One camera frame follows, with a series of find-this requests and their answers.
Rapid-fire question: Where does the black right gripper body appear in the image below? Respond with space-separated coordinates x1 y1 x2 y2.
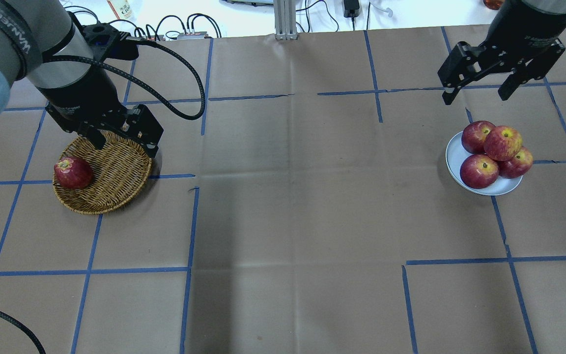
482 0 561 59

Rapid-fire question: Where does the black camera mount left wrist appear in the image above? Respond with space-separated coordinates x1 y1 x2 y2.
81 23 139 62

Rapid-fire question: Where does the red apple on plate front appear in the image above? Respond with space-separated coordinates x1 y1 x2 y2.
459 154 499 190

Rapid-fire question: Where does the red apple on plate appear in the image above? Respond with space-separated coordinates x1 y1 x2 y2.
459 154 499 190
462 119 496 154
497 147 534 178

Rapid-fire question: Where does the red yellow apple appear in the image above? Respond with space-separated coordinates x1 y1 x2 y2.
483 125 523 161

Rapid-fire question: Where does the red apple on plate right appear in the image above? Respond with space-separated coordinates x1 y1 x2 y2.
497 147 534 178

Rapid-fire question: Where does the dark red apple in basket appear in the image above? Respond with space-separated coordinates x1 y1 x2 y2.
54 156 94 190

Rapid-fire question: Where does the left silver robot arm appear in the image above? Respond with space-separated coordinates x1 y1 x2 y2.
0 0 163 157

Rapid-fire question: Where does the brown wicker basket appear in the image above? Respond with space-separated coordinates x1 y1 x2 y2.
52 131 153 215

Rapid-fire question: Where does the light blue plate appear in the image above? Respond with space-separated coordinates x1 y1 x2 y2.
446 130 523 196

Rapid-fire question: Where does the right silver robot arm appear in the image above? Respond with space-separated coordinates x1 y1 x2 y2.
438 0 566 105

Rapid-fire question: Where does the red apple on plate back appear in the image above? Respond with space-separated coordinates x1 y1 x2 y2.
462 119 496 154

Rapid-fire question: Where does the black power adapter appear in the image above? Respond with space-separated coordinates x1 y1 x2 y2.
343 0 360 19

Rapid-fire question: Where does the black braided cable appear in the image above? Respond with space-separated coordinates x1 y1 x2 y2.
42 37 206 121

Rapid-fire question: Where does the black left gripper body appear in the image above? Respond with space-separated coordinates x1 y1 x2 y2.
38 71 127 133

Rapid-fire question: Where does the clear plastic bottle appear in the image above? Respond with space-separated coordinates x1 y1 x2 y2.
107 0 133 21

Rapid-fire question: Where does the aluminium frame post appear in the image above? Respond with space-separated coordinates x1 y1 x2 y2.
273 0 298 41

